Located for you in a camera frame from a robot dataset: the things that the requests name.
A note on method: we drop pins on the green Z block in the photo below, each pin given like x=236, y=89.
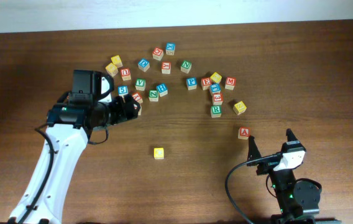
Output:
x=153, y=95

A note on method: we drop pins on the blue block near E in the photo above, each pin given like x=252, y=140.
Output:
x=214, y=89

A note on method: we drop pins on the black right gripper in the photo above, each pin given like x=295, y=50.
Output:
x=270, y=165

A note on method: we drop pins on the red K block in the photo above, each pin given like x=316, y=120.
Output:
x=166, y=67

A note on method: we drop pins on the red 3 block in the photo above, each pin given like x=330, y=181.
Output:
x=217, y=99

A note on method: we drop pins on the red M block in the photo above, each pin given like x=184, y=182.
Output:
x=230, y=83

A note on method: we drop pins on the blue X block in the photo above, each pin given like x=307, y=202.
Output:
x=170, y=48

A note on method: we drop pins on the green N block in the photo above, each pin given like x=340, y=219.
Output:
x=186, y=66

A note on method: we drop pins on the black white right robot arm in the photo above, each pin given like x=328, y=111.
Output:
x=298, y=199

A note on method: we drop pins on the yellow C block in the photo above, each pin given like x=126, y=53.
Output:
x=159, y=153

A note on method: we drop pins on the red U block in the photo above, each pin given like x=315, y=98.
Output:
x=125, y=74

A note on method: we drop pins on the red G block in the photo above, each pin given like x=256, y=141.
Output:
x=157, y=54

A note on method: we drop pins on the green R block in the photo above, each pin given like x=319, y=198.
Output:
x=216, y=111

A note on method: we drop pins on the blue H block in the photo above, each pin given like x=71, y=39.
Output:
x=162, y=90

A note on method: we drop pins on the red A block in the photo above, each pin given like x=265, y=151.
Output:
x=243, y=133

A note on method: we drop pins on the blue D block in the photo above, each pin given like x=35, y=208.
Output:
x=143, y=64

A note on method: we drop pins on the green V block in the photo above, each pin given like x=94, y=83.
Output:
x=140, y=84

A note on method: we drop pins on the blue P block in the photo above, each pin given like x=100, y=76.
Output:
x=191, y=83

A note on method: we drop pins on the yellow block upper left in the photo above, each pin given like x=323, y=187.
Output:
x=116, y=60

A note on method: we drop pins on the red E block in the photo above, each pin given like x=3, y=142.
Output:
x=206, y=83

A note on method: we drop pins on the blue 5 block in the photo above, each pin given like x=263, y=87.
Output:
x=122, y=90

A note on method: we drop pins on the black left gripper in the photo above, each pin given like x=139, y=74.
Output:
x=122, y=111

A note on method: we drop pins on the yellow S block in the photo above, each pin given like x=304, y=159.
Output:
x=239, y=107

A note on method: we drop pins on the red I block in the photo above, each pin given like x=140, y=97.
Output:
x=140, y=111

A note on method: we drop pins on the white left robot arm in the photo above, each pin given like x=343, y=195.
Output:
x=66, y=135

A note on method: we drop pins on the red Y block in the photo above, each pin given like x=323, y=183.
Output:
x=137, y=97

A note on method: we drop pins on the yellow block near E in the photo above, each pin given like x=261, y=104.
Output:
x=216, y=78

